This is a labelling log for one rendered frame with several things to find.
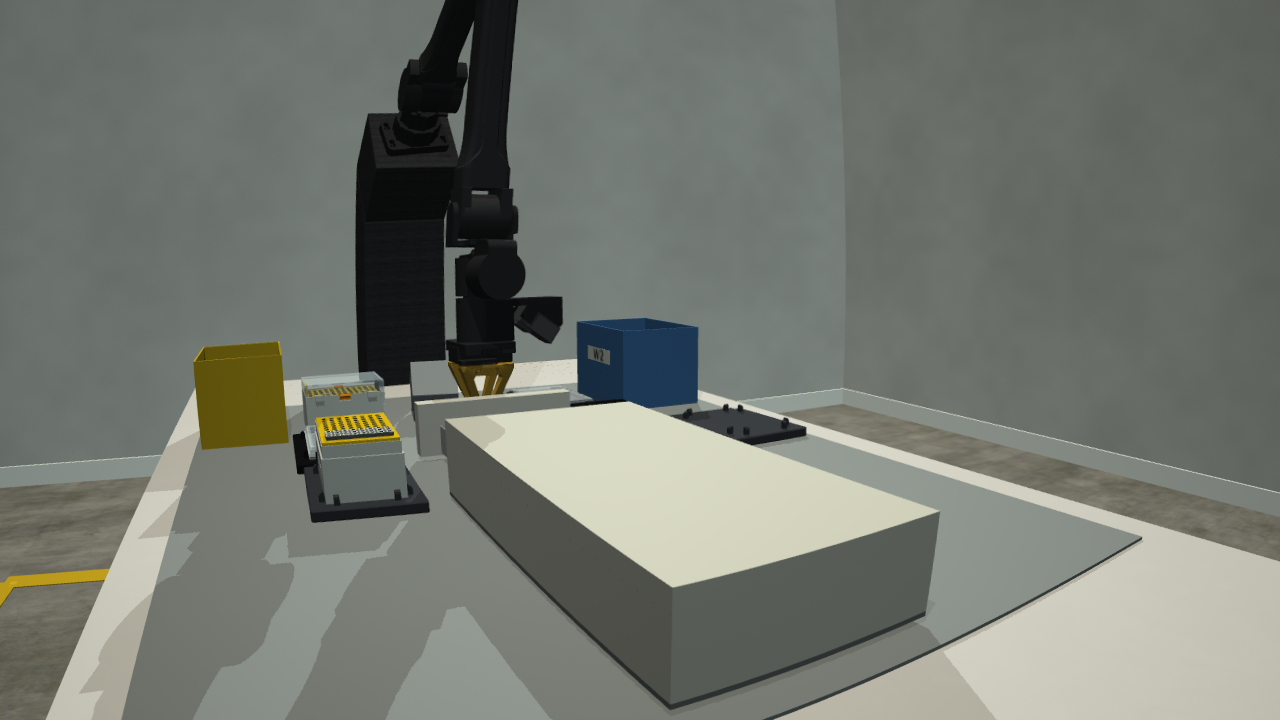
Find blue open-top bin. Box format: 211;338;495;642
577;318;698;407

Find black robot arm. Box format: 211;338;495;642
379;0;563;345

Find yellow bin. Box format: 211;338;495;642
193;342;289;450

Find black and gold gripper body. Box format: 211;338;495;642
445;299;516;366

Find large cream rectangular box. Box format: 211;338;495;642
413;389;940;710

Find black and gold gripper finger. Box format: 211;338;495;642
458;363;515;397
448;361;497;397

